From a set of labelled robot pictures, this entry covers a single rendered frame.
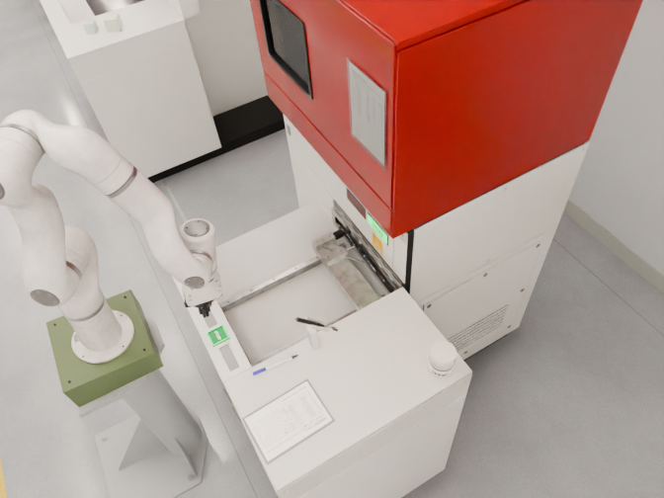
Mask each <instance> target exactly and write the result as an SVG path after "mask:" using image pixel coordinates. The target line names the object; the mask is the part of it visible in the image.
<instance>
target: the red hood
mask: <svg viewBox="0 0 664 498"><path fill-rule="evenodd" d="M642 1H643V0H250V5H251V10H252V16H253V21H254V26H255V31H256V36H257V42H258V47H259V51H260V56H261V61H262V67H263V69H264V71H263V72H264V77H265V82H266V87H267V92H268V97H269V98H270V99H271V100H272V101H273V102H274V104H275V105H276V106H277V107H278V108H279V109H280V110H281V112H282V113H283V114H284V115H285V116H286V117H287V118H288V120H289V121H290V122H291V123H292V124H293V125H294V127H295V128H296V129H297V130H298V131H299V132H300V134H301V135H302V136H303V137H304V138H305V139H306V140H307V142H308V143H309V144H310V145H311V146H312V147H313V148H314V150H315V151H316V152H317V153H318V154H319V155H320V157H321V158H322V159H323V160H324V161H325V162H326V163H327V165H328V166H329V167H330V168H331V169H332V170H333V171H334V173H335V174H336V175H337V176H338V177H339V178H340V180H341V181H342V182H343V183H344V184H345V185H346V186H347V188H348V189H349V190H350V191H351V192H352V193H353V194H354V196H355V197H356V198H357V199H358V200H359V201H360V203H361V204H362V205H363V206H364V207H365V208H366V209H367V211H368V212H369V213H370V214H371V215H372V216H373V218H374V219H375V220H376V221H377V222H378V223H379V225H380V226H381V227H382V228H383V229H384V230H385V231H386V233H387V234H388V235H389V236H390V237H391V238H392V239H394V238H396V237H397V236H399V235H401V234H403V233H405V232H407V231H409V230H411V229H413V228H415V227H417V226H419V225H421V224H423V223H425V222H427V221H429V220H431V219H433V218H435V217H437V216H439V215H441V214H443V213H445V212H447V211H449V210H451V209H453V208H456V207H458V206H460V205H462V204H464V203H466V202H468V201H470V200H472V199H474V198H476V197H478V196H480V195H482V194H484V193H486V192H488V191H490V190H492V189H494V188H496V187H498V186H500V185H502V184H504V183H506V182H508V181H510V180H512V179H514V178H516V177H518V176H520V175H522V174H524V173H526V172H528V171H530V170H532V169H534V168H536V167H538V166H540V165H541V164H543V163H545V162H547V161H548V160H550V159H552V158H554V157H556V156H558V155H560V154H562V153H564V152H566V151H568V150H570V149H572V148H574V147H576V146H578V145H580V144H582V143H584V142H586V141H588V140H590V138H591V135H592V132H593V130H594V127H595V125H596V122H597V119H598V117H599V114H600V111H601V110H602V107H603V105H604V102H605V99H606V97H607V94H608V92H609V89H610V86H611V84H612V81H613V79H614V76H615V73H616V71H617V68H618V66H619V63H620V60H621V58H622V55H623V51H624V48H625V46H626V43H627V41H628V38H629V35H630V33H631V30H632V28H633V25H634V22H635V20H636V17H637V14H638V12H639V9H640V7H641V4H642Z"/></svg>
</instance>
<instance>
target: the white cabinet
mask: <svg viewBox="0 0 664 498"><path fill-rule="evenodd" d="M465 398H466V394H465V395H463V396H462V397H460V398H458V399H457V400H455V401H454V402H452V403H450V404H449V405H447V406H446V407H444V408H442V409H441V410H439V411H438V412H436V413H434V414H433V415H431V416H429V417H428V418H426V419H425V420H423V421H421V422H420V423H418V424H417V425H415V426H413V427H412V428H410V429H409V430H407V431H405V432H404V433H402V434H400V435H399V436H397V437H396V438H394V439H392V440H391V441H389V442H388V443H386V444H384V445H383V446H381V447H379V448H378V449H376V450H375V451H373V452H371V453H370V454H368V455H367V456H364V457H363V458H361V459H360V460H358V461H356V462H355V463H353V464H351V465H350V466H348V467H347V468H345V469H343V470H342V471H340V472H339V473H337V474H335V475H334V476H332V477H331V478H329V479H327V480H326V481H324V482H322V483H321V484H319V485H318V486H316V487H314V488H313V489H311V490H310V491H308V492H306V493H305V494H303V495H302V496H300V497H298V498H401V497H403V496H404V495H406V494H407V493H409V492H411V491H412V490H414V489H415V488H417V487H418V486H420V485H421V484H423V483H424V482H426V481H427V480H429V479H430V478H432V477H433V476H435V475H436V474H438V473H439V472H441V471H442V470H444V469H445V467H446V463H447V460H448V457H449V453H450V450H451V446H452V443H453V440H454V436H455V433H456V430H457V424H458V420H459V417H460V414H461V410H462V407H463V404H464V401H465Z"/></svg>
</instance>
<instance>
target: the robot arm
mask: <svg viewBox="0 0 664 498"><path fill-rule="evenodd" d="M45 153H47V155H48V156H49V157H50V158H51V159H52V160H53V161H54V162H55V163H56V164H57V165H58V166H60V167H62V168H64V169H66V170H69V171H72V172H74V173H77V174H78V175H80V176H82V177H83V178H84V179H85V180H87V181H88V182H89V183H90V184H92V185H93V186H94V187H95V188H96V189H98V190H99V191H100V192H101V193H102V194H104V195H105V196H106V197H107V198H109V199H110V200H111V201H112V202H114V203H115V204H116V205H117V206H119V207H120V208H121V209H123V210H124V211H125V212H126V213H128V214H129V215H130V216H131V217H133V218H134V219H135V220H136V221H137V222H138V223H139V224H140V225H141V227H142V229H143V232H144V235H145V239H146V241H147V244H148V246H149V249H150V251H151V253H152V255H153V256H154V258H155V259H156V261H157V262H158V264H159V265H160V266H161V267H162V268H163V269H164V270H165V271H166V272H167V273H169V274H170V275H171V276H172V277H173V278H175V279H176V280H177V281H179V282H180V283H181V284H182V294H183V297H184V298H185V302H184V305H185V307H192V306H193V307H197V308H198V309H199V313H200V314H202V315H203V317H204V318H206V317H207V316H209V312H210V307H211V304H212V302H213V301H214V300H215V299H216V298H218V297H220V296H222V287H221V281H220V277H219V273H218V271H217V265H216V264H217V262H216V249H215V231H214V226H213V225H212V223H211V222H209V221H208V220H205V219H202V218H194V219H190V220H188V221H186V222H184V223H183V224H182V226H181V227H180V233H179V231H178V227H177V224H176V219H175V214H174V209H173V205H172V203H171V201H170V200H169V199H168V198H167V196H166V195H165V194H164V193H162V192H161V191H160V190H159V189H158V188H157V187H156V186H155V185H154V184H153V183H152V182H151V181H149V180H148V179H147V178H146V177H145V176H144V175H143V174H142V173H141V172H140V171H139V170H138V169H137V168H135V167H134V166H133V165H132V164H131V163H130V162H129V161H128V160H127V159H125V158H124V157H123V156H122V155H121V154H120V153H119V152H118V151H117V150H116V149H115V148H114V147H112V146H111V145H110V144H109V143H108V142H107V141H106V140H105V139H104V138H102V137H101V136H100V135H99V134H97V133H96V132H95V131H93V130H91V129H89V128H86V127H83V126H78V125H67V124H54V123H52V122H51V121H50V120H49V119H48V118H46V117H45V116H44V115H42V114H41V113H39V112H37V111H35V110H31V109H23V110H19V111H16V112H14V113H12V114H10V115H8V116H7V117H6V118H5V119H4V120H3V121H2V122H1V123H0V205H1V206H5V207H7V208H8V210H9V211H10V212H11V214H12V215H13V217H14V219H15V221H16V223H17V225H18V227H19V230H20V233H21V238H22V266H23V279H24V285H25V288H26V291H27V293H28V294H29V296H30V297H31V298H32V299H33V300H34V301H36V302H37V303H39V304H42V305H45V306H58V307H59V309H60V311H61V312H62V314H63V315H64V317H65V318H66V320H67V321H68V323H69V324H70V325H71V327H72V328H73V330H74V333H73V336H72V341H71V345H72V349H73V352H74V353H75V355H76V356H77V357H78V358H79V359H80V360H82V361H84V362H86V363H90V364H100V363H105V362H108V361H111V360H113V359H115V358H116V357H118V356H119V355H121V354H122V353H123V352H124V351H125V350H126V349H127V348H128V346H129V345H130V343H131V341H132V339H133V335H134V328H133V324H132V322H131V320H130V319H129V317H128V316H127V315H125V314H124V313H122V312H119V311H116V310H112V309H111V307H110V305H109V304H108V302H107V300H106V298H105V297H104V295H103V293H102V291H101V289H100V288H99V267H98V255H97V249H96V246H95V243H94V241H93V239H92V238H91V236H90V235H89V234H88V233H87V232H86V231H85V230H83V229H82V228H80V227H77V226H74V225H64V222H63V217H62V214H61V210H60V207H59V205H58V202H57V199H56V197H55V195H54V194H53V192H52V191H51V190H50V189H49V188H48V187H46V186H44V185H42V184H38V183H32V176H33V173H34V170H35V168H36V166H37V165H38V163H39V162H40V160H41V158H42V156H43V155H44V154H45Z"/></svg>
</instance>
